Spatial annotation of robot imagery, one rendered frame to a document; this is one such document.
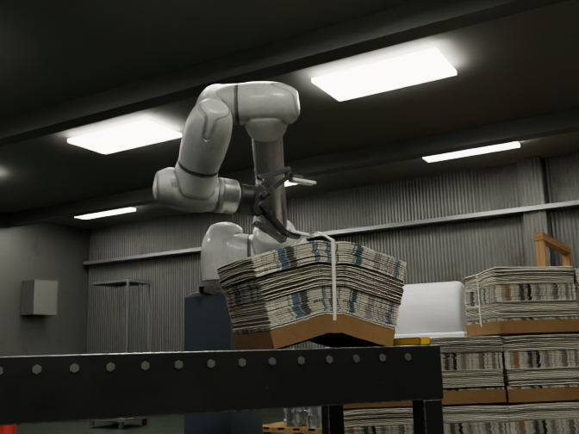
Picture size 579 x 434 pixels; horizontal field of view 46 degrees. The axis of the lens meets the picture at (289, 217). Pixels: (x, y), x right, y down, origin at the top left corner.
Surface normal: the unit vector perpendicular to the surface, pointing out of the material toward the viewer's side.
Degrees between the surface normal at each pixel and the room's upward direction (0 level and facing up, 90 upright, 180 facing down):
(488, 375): 90
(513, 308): 90
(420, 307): 80
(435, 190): 90
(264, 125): 143
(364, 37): 90
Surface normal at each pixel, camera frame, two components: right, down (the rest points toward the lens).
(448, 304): -0.43, -0.33
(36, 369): 0.38, -0.19
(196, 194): 0.29, 0.50
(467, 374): 0.04, -0.20
